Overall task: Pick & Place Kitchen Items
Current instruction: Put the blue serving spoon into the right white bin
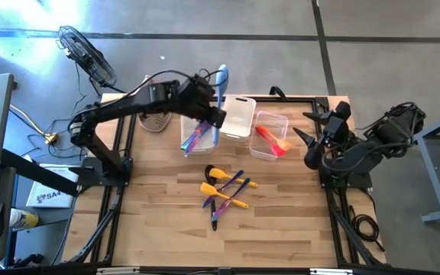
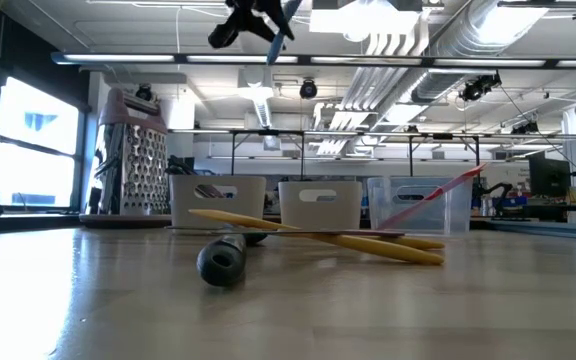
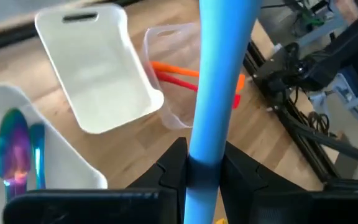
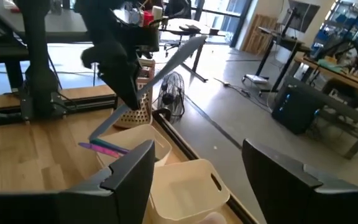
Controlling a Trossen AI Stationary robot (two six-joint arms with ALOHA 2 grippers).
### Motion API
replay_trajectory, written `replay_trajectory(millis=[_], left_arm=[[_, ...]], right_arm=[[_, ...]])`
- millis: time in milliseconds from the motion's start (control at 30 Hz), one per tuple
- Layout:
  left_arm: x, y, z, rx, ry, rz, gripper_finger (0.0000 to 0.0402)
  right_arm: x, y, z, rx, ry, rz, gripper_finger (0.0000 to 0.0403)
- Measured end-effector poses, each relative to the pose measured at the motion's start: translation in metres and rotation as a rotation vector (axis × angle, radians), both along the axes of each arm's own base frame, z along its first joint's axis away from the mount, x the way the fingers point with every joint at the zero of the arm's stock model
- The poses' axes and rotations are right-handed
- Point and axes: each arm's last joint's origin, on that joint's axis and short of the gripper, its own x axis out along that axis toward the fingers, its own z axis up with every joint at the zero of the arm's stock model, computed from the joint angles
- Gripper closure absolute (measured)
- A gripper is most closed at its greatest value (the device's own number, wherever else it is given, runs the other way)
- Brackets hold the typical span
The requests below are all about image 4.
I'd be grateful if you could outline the black computer tower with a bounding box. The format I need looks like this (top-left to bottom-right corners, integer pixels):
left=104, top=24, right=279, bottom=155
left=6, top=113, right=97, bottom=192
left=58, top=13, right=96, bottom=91
left=271, top=77, right=326, bottom=135

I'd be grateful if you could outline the grey desk top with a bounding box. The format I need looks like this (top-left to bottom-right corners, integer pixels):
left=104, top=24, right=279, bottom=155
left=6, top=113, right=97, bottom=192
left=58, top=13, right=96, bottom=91
left=0, top=0, right=90, bottom=44

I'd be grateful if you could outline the iridescent metal cutlery piece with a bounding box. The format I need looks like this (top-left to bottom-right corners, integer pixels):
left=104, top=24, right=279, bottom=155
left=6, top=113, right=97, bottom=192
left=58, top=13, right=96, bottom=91
left=78, top=142, right=122, bottom=159
left=90, top=138, right=130, bottom=155

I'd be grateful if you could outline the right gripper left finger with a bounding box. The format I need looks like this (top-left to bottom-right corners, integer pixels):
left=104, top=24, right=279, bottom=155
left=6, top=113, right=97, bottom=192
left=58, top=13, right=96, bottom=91
left=63, top=139, right=157, bottom=224

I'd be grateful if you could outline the black floor fan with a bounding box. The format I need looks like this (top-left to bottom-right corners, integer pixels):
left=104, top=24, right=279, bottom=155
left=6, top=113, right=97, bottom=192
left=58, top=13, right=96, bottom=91
left=157, top=70, right=186, bottom=125

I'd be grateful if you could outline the small white plastic bin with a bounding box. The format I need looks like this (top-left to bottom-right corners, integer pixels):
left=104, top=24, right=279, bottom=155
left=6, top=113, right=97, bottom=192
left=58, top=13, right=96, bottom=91
left=149, top=158, right=231, bottom=224

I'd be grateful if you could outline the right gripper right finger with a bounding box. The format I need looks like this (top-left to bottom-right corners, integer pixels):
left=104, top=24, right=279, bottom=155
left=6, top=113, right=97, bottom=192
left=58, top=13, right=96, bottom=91
left=242, top=139, right=358, bottom=224

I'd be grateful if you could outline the steel box grater pink handle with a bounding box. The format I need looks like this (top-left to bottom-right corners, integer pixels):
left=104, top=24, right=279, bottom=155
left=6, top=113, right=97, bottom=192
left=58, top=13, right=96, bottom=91
left=113, top=57, right=157, bottom=130

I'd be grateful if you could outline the black desk organiser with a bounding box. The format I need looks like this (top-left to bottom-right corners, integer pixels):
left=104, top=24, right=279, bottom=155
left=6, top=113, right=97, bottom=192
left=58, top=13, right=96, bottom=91
left=113, top=6, right=162, bottom=53

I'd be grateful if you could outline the black standing desk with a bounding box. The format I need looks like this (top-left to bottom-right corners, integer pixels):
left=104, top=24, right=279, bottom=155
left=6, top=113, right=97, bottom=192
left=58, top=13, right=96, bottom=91
left=242, top=26, right=312, bottom=94

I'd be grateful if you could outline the dark background table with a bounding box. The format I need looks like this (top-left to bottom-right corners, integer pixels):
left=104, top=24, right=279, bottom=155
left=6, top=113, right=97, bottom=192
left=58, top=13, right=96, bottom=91
left=160, top=17, right=226, bottom=83

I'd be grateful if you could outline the light blue silicone spoon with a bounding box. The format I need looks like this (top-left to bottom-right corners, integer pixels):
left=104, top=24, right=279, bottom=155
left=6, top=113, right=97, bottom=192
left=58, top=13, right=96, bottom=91
left=88, top=35, right=208, bottom=141

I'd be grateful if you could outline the black computer monitor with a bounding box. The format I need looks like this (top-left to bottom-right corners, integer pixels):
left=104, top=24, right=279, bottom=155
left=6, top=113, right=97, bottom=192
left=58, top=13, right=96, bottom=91
left=286, top=0, right=321, bottom=34

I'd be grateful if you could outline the black office chair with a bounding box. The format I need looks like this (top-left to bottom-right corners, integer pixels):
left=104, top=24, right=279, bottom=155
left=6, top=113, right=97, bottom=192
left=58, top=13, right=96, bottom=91
left=163, top=0, right=193, bottom=57

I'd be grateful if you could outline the white cup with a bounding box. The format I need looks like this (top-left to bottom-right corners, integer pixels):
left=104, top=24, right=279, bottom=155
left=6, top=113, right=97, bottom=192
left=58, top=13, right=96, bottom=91
left=152, top=5, right=164, bottom=21

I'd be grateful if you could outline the red can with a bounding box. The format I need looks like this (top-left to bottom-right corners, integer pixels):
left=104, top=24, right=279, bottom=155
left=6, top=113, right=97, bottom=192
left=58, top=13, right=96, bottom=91
left=141, top=10, right=155, bottom=27

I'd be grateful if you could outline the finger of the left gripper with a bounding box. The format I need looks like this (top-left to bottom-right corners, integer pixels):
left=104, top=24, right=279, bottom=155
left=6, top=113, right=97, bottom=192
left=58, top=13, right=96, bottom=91
left=99, top=65, right=141, bottom=111

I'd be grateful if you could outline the wooden workbench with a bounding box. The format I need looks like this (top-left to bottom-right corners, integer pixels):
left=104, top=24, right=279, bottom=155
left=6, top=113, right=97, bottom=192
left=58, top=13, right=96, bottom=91
left=293, top=51, right=358, bottom=97

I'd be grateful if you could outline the wooden panel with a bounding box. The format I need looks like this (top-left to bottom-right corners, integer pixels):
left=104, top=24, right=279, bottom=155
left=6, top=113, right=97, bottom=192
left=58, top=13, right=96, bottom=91
left=242, top=14, right=280, bottom=56

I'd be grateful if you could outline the blue storage shelf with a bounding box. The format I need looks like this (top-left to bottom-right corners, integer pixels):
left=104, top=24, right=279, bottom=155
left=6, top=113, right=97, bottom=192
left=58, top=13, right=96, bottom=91
left=311, top=0, right=358, bottom=50

